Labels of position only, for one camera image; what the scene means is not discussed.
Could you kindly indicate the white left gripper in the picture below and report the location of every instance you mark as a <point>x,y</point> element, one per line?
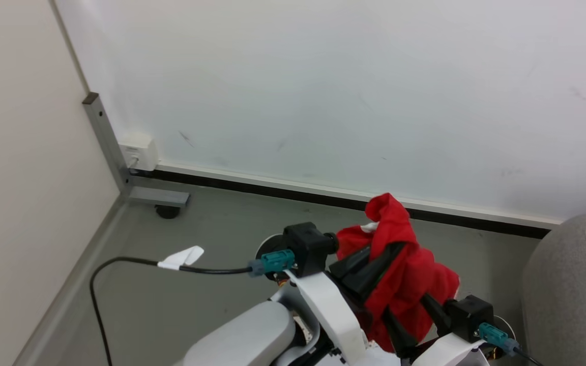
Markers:
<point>331,315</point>

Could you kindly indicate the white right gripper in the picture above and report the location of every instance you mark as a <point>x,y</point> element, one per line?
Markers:
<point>450,353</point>

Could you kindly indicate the red garment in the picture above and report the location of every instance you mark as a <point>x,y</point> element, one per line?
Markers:
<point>410,274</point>

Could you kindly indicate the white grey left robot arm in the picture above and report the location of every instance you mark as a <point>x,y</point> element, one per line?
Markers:
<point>242,335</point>

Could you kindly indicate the black partition bottom strip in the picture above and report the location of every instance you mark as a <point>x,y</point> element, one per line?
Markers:
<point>272,187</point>

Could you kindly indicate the grey fabric sofa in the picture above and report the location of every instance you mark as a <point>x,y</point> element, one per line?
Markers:
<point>578,295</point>

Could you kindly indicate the black caster wheel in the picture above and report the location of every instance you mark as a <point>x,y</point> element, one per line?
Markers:
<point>167,212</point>

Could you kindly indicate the grey metal partition foot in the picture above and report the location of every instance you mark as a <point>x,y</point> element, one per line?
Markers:
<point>158,196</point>

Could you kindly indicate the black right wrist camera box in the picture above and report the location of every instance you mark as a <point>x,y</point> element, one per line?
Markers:
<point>468,315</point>

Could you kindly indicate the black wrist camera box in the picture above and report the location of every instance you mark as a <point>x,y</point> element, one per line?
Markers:
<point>468,315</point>
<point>308,246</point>

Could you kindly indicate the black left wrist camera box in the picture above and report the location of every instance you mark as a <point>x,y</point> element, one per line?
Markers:
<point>308,246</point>

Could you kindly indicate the white partition bottom rail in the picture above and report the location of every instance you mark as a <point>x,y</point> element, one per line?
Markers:
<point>272,178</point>

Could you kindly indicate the white wall socket box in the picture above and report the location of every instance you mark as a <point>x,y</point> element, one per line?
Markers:
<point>139,150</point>

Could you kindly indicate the grey perforated metal post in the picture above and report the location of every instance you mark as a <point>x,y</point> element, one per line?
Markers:
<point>106,137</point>

